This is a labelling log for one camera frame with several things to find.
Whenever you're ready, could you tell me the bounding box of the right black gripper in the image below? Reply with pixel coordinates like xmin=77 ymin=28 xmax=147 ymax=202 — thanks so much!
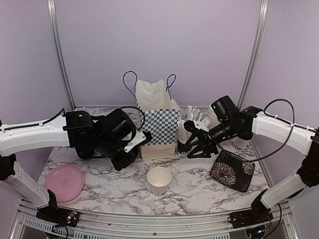
xmin=185 ymin=118 xmax=239 ymax=158

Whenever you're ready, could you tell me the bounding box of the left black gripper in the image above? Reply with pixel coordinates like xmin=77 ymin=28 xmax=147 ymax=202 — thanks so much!
xmin=93 ymin=135 xmax=137 ymax=171

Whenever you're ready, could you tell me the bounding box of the white paper cup GOOD print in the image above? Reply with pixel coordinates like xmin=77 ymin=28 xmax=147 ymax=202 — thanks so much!
xmin=232 ymin=138 xmax=248 ymax=151

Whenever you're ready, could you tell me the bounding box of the blue checkered paper bag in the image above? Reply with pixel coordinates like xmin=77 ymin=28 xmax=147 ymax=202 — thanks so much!
xmin=123 ymin=71 xmax=181 ymax=161

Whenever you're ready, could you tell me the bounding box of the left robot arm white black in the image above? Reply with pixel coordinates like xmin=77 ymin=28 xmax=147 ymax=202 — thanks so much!
xmin=0 ymin=108 xmax=147 ymax=222

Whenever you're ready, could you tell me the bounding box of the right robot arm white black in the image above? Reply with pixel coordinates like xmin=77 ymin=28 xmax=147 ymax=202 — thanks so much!
xmin=184 ymin=96 xmax=319 ymax=223

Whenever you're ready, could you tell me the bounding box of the black cup holding straws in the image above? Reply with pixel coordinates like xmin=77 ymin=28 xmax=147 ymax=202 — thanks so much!
xmin=177 ymin=138 xmax=192 ymax=155

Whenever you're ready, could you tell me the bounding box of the stack of white paper cups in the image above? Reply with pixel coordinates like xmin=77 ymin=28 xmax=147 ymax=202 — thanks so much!
xmin=207 ymin=107 xmax=220 ymax=128

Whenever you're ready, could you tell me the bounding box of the white wrapped straws bundle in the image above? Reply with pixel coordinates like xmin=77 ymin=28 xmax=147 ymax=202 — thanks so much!
xmin=177 ymin=106 xmax=210 ymax=141

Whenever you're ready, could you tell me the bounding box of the black floral square dish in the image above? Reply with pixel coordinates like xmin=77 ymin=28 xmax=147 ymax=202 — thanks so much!
xmin=209 ymin=152 xmax=255 ymax=192

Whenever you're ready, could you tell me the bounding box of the pink plastic plate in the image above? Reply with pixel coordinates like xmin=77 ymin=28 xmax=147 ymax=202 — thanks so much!
xmin=44 ymin=164 xmax=84 ymax=203

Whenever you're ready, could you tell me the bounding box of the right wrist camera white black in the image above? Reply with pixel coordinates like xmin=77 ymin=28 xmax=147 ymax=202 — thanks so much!
xmin=183 ymin=120 xmax=208 ymax=132

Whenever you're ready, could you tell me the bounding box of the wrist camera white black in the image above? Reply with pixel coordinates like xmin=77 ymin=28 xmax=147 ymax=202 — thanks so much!
xmin=183 ymin=120 xmax=208 ymax=132
xmin=124 ymin=130 xmax=152 ymax=153

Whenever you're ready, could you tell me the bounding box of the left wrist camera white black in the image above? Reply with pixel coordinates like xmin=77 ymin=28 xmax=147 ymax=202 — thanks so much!
xmin=124 ymin=130 xmax=152 ymax=153

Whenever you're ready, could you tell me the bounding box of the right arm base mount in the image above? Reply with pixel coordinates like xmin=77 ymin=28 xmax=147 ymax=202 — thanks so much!
xmin=227 ymin=191 xmax=274 ymax=229

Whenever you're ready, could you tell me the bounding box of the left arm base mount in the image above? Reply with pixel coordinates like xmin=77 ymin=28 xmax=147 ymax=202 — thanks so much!
xmin=36 ymin=189 xmax=79 ymax=227

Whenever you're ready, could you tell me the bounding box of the aluminium front rail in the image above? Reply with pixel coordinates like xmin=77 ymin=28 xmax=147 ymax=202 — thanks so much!
xmin=8 ymin=199 xmax=300 ymax=239

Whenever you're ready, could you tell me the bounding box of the left aluminium frame post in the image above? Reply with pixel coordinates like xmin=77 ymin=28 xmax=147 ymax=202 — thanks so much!
xmin=47 ymin=0 xmax=76 ymax=110

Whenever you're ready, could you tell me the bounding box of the aluminium frame post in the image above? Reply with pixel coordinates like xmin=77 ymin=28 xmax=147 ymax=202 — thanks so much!
xmin=237 ymin=0 xmax=269 ymax=109
xmin=47 ymin=0 xmax=76 ymax=110

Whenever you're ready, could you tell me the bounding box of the right aluminium frame post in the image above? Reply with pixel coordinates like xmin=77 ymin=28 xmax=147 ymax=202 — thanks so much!
xmin=237 ymin=0 xmax=269 ymax=109

